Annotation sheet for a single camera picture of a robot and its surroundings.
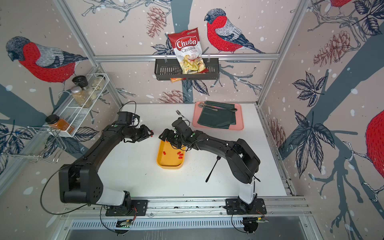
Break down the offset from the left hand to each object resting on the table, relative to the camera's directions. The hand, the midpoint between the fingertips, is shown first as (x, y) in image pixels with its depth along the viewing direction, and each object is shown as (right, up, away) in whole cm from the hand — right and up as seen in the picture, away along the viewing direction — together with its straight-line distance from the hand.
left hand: (153, 130), depth 86 cm
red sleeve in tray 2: (+14, -15, +7) cm, 22 cm away
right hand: (+6, -5, -3) cm, 8 cm away
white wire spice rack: (-44, +7, -8) cm, 45 cm away
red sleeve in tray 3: (+15, -18, +6) cm, 24 cm away
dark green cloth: (+44, +6, +26) cm, 51 cm away
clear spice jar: (-32, +26, -2) cm, 41 cm away
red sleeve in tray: (+5, -15, +7) cm, 17 cm away
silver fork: (+12, +10, +29) cm, 33 cm away
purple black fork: (+39, -18, +6) cm, 43 cm away
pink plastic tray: (+57, +2, +22) cm, 61 cm away
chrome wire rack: (-38, -2, -28) cm, 48 cm away
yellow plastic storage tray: (+8, -17, +5) cm, 20 cm away
